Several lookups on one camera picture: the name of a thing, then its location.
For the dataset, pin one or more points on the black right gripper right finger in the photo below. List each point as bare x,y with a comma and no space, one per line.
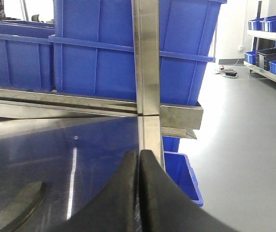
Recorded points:
164,207

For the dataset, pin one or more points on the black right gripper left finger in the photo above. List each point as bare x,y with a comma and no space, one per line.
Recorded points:
113,208

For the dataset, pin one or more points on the brake pad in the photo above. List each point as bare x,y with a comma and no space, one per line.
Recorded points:
16,213

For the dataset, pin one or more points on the blue bin under table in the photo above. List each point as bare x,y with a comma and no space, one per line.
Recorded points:
179,169

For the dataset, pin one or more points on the black box on floor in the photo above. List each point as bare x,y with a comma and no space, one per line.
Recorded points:
231,73

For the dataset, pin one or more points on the large blue bin right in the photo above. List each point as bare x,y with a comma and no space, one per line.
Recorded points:
94,48

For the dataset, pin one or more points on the large blue bin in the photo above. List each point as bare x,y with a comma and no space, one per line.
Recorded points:
26,57
94,48

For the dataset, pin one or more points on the large blue bin left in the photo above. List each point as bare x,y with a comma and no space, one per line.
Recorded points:
26,57

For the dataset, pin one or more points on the steel shelf with bins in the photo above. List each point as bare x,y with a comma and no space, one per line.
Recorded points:
262,58

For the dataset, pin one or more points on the stainless steel rack frame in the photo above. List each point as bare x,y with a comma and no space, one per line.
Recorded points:
154,119

